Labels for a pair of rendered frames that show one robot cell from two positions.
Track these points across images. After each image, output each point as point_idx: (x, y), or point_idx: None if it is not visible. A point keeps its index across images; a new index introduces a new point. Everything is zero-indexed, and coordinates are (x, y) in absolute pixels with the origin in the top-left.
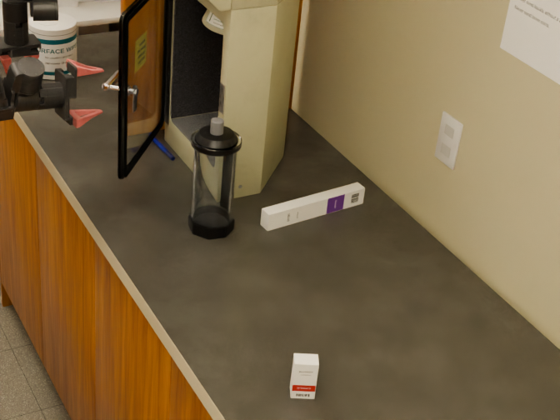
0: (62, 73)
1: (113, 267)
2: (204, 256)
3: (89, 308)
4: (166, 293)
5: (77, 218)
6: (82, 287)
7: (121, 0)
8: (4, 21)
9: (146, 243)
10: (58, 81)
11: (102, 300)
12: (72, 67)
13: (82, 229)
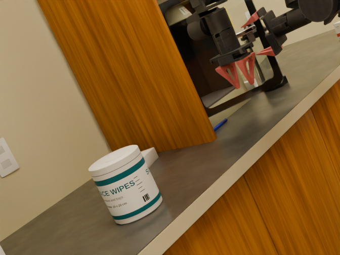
0: (268, 11)
1: (338, 77)
2: (299, 74)
3: (335, 183)
4: (339, 57)
5: (302, 138)
6: (326, 182)
7: (165, 35)
8: (231, 26)
9: (313, 75)
10: (270, 20)
11: (335, 149)
12: (262, 7)
13: (307, 136)
